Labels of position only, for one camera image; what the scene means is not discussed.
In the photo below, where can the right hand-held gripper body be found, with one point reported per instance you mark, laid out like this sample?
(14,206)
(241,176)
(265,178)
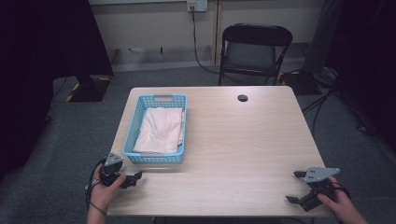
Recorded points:
(317,174)

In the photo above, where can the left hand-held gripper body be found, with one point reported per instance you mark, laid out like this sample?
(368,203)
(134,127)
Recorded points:
(110,169)

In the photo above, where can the light blue plastic basket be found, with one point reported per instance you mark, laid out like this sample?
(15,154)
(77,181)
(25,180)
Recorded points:
(130,137)

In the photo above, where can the pale pink cloth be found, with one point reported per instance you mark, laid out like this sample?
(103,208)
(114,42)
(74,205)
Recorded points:
(160,130)

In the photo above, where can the person's left hand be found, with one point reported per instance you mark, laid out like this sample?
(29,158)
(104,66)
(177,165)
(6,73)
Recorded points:
(102,194)

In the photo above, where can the person's right hand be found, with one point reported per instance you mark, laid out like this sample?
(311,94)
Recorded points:
(341,202)

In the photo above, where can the black stand base yellow tape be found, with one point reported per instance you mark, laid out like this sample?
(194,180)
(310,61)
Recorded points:
(300,82)
(90,90)

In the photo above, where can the black curtain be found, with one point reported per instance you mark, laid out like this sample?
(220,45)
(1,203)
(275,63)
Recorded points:
(37,62)
(367,62)

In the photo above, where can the black folding chair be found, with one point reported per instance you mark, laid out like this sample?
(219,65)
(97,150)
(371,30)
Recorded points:
(253,54)

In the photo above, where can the grey hanging cloth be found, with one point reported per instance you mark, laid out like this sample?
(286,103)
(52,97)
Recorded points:
(320,37)

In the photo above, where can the wooden wall trim strip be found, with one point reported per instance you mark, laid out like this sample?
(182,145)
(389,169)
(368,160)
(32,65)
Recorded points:
(217,31)

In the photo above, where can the white wall power outlet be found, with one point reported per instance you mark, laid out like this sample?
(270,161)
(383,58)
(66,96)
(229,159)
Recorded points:
(197,5)

